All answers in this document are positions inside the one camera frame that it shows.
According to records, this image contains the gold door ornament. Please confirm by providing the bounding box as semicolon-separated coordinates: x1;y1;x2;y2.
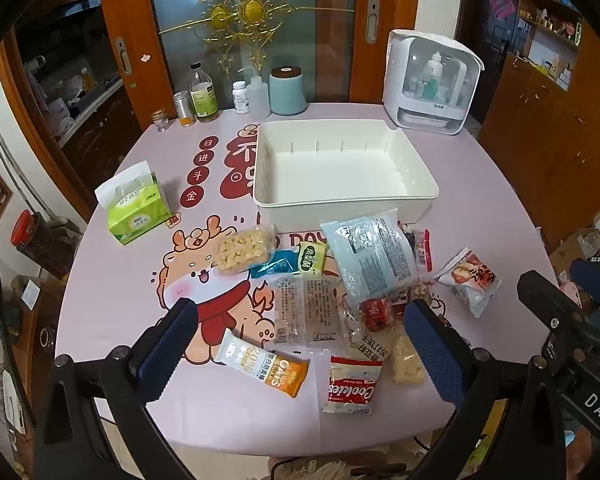
172;0;298;78

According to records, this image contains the wooden wall shelf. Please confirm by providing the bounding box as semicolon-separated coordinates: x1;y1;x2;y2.
517;0;586;91

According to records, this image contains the cardboard box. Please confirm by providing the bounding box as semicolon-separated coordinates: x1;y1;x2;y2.
550;227;600;286

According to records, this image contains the white countertop sterilizer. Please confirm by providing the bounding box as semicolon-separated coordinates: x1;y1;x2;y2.
382;29;485;135

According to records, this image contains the red white snack packet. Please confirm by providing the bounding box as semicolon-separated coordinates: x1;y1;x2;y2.
432;247;502;318

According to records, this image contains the red white cookie packet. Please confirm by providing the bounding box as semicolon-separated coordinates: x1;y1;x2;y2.
321;355;390;417

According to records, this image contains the green yellow snack packet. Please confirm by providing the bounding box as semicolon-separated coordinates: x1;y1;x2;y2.
294;241;329;277

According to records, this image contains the wooden glass sliding door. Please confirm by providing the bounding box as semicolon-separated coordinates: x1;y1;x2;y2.
96;0;422;126

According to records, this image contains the white plastic storage tray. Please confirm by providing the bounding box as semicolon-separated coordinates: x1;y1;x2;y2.
252;120;440;226

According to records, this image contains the clear packet with red strip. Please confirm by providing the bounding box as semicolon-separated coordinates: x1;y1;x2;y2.
402;227;432;273

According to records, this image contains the beige cracker packet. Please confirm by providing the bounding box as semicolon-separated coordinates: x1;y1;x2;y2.
342;305;427;387

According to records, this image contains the large light blue snack packet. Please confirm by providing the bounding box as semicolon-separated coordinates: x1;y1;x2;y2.
320;208;421;306

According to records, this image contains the white pill bottle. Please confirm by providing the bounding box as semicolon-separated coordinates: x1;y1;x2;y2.
232;81;251;114

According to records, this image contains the yellow snack bites bag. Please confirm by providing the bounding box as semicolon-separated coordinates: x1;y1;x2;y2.
213;226;277;277

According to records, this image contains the pink printed tablecloth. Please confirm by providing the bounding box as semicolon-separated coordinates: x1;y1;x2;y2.
55;102;573;448

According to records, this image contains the small red snack packet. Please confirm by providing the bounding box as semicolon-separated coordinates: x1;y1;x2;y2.
359;297;396;333

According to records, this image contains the black cable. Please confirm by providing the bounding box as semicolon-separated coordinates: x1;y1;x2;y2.
0;230;36;441

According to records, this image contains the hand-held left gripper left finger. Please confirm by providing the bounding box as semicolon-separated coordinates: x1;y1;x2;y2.
32;297;201;480

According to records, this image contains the metal can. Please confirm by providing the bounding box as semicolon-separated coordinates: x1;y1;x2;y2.
173;91;197;126

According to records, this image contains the white orange oat bar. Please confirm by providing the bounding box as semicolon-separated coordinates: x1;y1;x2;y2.
215;330;311;400

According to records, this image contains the silver door handle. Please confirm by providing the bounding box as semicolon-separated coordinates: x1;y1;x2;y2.
365;0;381;45
115;37;132;78

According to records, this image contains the translucent squeeze bottle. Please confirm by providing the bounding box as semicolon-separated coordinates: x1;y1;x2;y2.
237;67;272;117

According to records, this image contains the dark wooden side cabinet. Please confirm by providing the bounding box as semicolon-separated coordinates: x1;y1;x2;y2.
0;0;146;211

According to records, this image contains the blue foil snack packet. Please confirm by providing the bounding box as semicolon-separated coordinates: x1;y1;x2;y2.
250;250;301;279

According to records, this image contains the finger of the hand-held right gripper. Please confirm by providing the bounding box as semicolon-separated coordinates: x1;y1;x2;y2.
517;270;597;341
570;259;600;307

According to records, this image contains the glass bottle with green label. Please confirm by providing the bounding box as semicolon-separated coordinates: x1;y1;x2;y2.
189;62;220;123

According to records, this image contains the red lidded jar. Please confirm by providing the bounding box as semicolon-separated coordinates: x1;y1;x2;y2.
11;210;81;281

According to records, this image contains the green tissue pack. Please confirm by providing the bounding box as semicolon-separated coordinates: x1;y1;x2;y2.
94;160;168;246

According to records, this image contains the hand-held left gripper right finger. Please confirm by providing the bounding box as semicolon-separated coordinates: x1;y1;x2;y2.
404;299;566;480

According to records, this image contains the light blue canister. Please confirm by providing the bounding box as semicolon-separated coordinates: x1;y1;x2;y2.
269;66;308;116

